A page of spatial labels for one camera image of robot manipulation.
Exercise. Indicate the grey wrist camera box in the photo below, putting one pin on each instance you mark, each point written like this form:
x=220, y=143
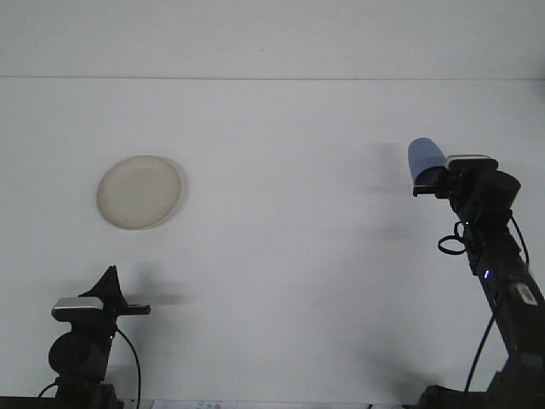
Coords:
x=76, y=307
x=466, y=157

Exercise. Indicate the pale round plate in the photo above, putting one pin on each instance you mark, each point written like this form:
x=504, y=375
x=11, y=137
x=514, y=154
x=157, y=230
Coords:
x=138, y=191

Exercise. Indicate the pale blue cup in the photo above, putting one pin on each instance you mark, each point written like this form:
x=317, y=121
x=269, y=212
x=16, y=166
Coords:
x=423, y=155

